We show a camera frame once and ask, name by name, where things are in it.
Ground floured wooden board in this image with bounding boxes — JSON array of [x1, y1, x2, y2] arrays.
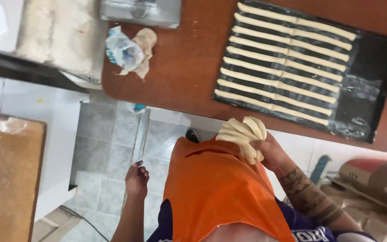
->
[[0, 112, 47, 242]]

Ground heap of brown paper sacks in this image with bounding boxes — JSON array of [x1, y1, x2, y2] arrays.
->
[[319, 185, 387, 242]]

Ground brown flour sack red print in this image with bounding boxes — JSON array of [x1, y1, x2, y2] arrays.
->
[[339, 158, 387, 212]]

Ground row of long dough sticks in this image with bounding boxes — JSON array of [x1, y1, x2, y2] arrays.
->
[[214, 2, 357, 126]]

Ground orange apron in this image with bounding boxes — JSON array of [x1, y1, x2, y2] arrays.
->
[[163, 136, 295, 242]]

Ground purple shorts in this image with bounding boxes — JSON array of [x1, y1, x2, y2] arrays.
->
[[146, 198, 377, 242]]

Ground metal table leg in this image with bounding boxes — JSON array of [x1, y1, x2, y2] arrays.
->
[[121, 108, 151, 216]]

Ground beige dough scrap lump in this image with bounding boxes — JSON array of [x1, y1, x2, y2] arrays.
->
[[120, 28, 158, 81]]

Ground black baking tray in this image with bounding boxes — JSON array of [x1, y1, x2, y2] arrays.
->
[[213, 0, 387, 144]]

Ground metal machine housing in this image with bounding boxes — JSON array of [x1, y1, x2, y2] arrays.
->
[[99, 0, 183, 29]]

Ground dough sheeter canvas belt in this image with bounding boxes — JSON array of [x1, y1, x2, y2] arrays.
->
[[15, 0, 104, 84]]

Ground bundle of raw dough strips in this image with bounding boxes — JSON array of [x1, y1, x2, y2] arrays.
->
[[216, 116, 268, 165]]

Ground small blue and white item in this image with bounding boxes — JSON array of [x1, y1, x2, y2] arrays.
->
[[126, 102, 147, 114]]

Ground crumpled clear plastic bag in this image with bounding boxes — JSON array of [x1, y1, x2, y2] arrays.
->
[[105, 26, 145, 72]]

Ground black shoe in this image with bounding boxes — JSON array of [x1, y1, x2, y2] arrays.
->
[[185, 129, 201, 144]]

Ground grey floor cable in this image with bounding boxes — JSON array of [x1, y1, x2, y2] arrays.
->
[[59, 205, 110, 242]]

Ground white cabinet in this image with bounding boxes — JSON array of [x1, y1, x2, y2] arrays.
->
[[0, 74, 90, 222]]

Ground person's left hand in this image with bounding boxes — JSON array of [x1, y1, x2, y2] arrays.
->
[[125, 160, 150, 199]]

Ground blue tool handle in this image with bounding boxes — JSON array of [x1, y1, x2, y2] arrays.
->
[[309, 155, 332, 185]]

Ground person's right hand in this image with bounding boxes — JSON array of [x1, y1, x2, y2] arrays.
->
[[250, 132, 293, 173]]

